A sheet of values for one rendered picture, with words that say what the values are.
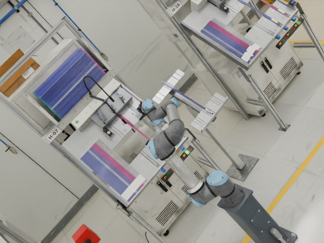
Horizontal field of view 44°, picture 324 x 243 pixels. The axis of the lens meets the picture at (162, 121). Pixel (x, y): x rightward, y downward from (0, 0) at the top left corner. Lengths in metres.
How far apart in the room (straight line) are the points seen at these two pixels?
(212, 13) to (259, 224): 1.83
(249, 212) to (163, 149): 0.71
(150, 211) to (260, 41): 1.69
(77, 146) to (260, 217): 1.45
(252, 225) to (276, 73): 1.75
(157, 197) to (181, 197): 0.24
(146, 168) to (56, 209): 2.16
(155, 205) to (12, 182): 1.91
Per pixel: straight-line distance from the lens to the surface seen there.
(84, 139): 3.16
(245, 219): 2.61
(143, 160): 3.03
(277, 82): 3.97
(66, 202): 4.98
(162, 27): 3.87
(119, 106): 3.13
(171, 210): 3.56
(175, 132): 2.31
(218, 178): 2.44
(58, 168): 4.82
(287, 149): 3.51
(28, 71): 3.40
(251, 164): 3.58
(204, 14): 3.58
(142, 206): 3.41
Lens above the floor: 2.27
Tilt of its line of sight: 26 degrees down
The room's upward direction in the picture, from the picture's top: 42 degrees counter-clockwise
